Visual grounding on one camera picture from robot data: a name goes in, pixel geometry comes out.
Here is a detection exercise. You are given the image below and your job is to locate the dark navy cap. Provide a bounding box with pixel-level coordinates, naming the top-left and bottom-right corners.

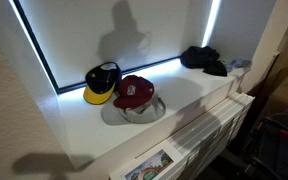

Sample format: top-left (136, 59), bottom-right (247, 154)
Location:
top-left (179, 45), bottom-right (228, 78)

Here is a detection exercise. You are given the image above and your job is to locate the red baseball cap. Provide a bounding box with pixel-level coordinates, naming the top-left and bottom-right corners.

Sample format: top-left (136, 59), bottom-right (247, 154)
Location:
top-left (113, 74), bottom-right (156, 110)

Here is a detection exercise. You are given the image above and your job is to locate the grey baseball cap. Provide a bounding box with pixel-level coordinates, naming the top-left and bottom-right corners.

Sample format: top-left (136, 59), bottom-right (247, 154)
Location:
top-left (100, 94), bottom-right (167, 126)

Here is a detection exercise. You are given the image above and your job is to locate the colourful printed leaflet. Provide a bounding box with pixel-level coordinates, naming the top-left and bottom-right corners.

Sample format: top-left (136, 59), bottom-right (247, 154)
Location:
top-left (124, 148), bottom-right (175, 180)

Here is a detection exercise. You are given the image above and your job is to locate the brown cardboard box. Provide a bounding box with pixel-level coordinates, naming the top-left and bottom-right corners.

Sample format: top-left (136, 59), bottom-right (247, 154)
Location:
top-left (260, 68), bottom-right (288, 118)

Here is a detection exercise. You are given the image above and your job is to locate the black chair with red part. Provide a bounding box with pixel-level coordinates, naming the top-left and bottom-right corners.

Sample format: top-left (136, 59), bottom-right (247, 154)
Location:
top-left (247, 113), bottom-right (288, 180)

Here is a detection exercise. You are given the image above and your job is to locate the white panel radiator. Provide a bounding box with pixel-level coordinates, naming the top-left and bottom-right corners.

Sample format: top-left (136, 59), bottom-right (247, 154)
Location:
top-left (108, 92), bottom-right (256, 180)

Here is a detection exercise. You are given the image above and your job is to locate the black cap with yellow brim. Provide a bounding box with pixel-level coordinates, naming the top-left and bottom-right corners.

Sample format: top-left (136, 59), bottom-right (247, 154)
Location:
top-left (82, 61), bottom-right (123, 106)

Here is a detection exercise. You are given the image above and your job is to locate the grey-blue cap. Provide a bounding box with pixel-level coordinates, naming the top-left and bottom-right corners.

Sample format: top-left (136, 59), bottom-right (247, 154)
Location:
top-left (222, 56), bottom-right (253, 73)

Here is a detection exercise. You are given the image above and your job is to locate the black window frame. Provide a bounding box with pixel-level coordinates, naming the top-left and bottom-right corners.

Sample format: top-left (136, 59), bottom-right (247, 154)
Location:
top-left (12, 0), bottom-right (182, 95)

